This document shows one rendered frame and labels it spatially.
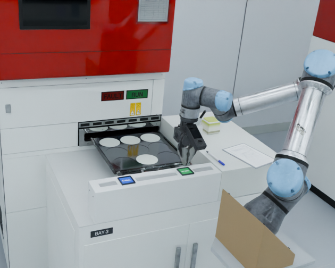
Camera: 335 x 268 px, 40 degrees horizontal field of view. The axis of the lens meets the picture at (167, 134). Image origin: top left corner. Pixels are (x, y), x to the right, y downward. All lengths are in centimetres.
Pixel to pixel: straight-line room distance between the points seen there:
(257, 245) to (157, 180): 49
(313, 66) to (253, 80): 295
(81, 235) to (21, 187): 65
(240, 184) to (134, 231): 51
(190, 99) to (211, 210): 53
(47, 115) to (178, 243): 85
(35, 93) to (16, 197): 55
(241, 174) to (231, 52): 248
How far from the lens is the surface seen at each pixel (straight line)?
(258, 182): 208
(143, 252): 196
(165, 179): 182
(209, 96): 171
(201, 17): 410
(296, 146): 159
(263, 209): 166
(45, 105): 220
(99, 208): 176
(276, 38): 461
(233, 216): 165
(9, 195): 238
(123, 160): 208
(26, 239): 254
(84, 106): 224
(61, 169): 216
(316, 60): 168
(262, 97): 180
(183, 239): 202
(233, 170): 196
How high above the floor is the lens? 186
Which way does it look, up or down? 24 degrees down
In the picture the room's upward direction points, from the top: 5 degrees clockwise
